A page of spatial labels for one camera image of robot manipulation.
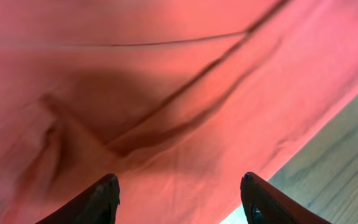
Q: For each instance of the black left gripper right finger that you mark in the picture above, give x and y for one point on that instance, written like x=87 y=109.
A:
x=265 y=204

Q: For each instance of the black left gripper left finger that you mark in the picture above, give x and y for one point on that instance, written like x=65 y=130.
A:
x=96 y=205

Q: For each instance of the red orange t-shirt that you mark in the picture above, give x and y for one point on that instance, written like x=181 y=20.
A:
x=177 y=98

